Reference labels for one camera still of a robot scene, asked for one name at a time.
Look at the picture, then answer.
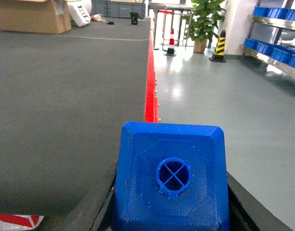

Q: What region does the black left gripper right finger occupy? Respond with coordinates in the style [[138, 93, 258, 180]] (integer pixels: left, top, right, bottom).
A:
[[227, 173, 291, 231]]

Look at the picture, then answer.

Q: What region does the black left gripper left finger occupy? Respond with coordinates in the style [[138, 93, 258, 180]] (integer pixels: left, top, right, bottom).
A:
[[53, 161, 117, 231]]

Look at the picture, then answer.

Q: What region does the blue square plastic part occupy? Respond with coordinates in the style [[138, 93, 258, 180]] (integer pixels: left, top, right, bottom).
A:
[[111, 122, 231, 231]]

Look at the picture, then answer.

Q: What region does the stainless steel shelf rack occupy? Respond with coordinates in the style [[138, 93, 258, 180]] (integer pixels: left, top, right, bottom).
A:
[[240, 0, 295, 78]]

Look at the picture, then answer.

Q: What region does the dark grey conveyor belt mat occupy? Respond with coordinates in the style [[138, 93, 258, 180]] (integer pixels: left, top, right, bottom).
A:
[[0, 18, 150, 217]]

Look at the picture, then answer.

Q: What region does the yellow black traffic cone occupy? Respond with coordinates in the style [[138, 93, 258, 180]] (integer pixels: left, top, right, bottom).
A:
[[209, 30, 226, 63]]

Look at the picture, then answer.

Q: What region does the distant red white traffic cone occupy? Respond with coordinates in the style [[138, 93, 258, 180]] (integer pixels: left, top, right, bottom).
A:
[[164, 29, 177, 57]]

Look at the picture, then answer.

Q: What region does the green potted plant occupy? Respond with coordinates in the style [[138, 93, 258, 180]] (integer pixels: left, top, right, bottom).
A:
[[184, 0, 226, 53]]

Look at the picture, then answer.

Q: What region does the brown cardboard box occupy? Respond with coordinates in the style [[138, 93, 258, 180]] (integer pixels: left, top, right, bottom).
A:
[[0, 0, 72, 35]]

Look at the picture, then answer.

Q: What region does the small black box far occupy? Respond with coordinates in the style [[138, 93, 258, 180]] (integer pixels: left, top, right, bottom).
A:
[[130, 12, 139, 25]]

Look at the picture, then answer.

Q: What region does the white plastic bag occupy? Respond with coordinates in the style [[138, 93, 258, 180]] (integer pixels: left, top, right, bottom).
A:
[[67, 0, 92, 27]]

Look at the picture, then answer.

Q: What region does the red conveyor side rail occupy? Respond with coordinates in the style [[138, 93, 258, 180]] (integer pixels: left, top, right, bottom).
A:
[[144, 18, 159, 123]]

